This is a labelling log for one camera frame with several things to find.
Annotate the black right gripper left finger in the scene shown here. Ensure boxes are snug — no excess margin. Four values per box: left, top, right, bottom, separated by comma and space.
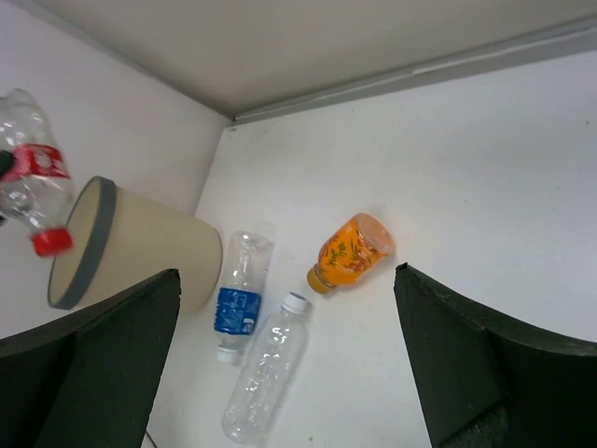
1, 269, 181, 447

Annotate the clear unlabelled plastic bottle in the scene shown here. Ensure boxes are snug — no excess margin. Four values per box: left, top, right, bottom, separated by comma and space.
221, 292, 308, 445

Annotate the orange plastic bottle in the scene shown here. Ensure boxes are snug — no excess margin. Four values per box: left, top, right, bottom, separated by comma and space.
307, 213, 396, 295

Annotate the blue label bottle left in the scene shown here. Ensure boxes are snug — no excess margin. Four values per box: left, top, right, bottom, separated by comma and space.
214, 231, 273, 365

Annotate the beige bin with grey rim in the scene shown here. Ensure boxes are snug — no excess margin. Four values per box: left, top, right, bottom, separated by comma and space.
47, 176, 223, 314

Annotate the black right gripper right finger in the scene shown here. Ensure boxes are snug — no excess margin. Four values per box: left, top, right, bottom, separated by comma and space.
394, 263, 596, 447

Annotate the red label plastic bottle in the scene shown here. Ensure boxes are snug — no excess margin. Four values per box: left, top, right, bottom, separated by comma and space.
1, 89, 75, 258

